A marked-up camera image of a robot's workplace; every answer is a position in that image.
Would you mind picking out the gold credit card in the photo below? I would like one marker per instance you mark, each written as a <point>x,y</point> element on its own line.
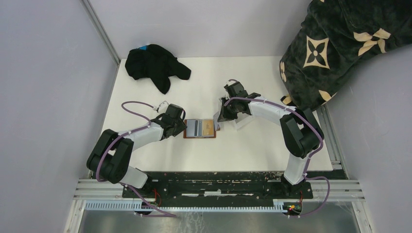
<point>208,128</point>

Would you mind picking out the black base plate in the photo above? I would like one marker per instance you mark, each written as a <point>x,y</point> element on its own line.
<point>226,189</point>

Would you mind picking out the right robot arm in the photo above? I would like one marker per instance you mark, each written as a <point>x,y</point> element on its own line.
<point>302,134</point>

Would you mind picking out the black cloth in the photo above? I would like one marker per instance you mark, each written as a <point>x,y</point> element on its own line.
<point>157,64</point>

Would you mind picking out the black patterned blanket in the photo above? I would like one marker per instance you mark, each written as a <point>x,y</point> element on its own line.
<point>334,37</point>

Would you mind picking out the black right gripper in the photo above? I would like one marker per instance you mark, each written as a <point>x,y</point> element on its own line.
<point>224,115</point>

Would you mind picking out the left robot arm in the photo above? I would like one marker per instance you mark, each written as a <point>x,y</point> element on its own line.
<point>111,155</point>

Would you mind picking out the aluminium rail frame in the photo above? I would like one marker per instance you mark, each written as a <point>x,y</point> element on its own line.
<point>98,207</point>

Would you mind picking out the clear acrylic card box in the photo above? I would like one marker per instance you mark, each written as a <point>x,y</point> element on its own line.
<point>241,120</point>

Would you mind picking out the silver VIP credit card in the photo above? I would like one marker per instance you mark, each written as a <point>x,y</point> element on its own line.
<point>215,121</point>

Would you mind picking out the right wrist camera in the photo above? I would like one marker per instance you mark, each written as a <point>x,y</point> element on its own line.
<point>228,83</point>

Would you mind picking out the brown leather card holder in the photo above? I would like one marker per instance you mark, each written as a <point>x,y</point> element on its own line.
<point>200,137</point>

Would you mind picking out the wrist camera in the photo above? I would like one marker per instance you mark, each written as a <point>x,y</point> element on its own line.
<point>228,83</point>
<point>161,107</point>

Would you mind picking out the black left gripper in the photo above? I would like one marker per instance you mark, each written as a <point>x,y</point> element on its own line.
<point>182,126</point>

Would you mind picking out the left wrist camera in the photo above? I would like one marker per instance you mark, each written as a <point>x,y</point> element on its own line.
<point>161,107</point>

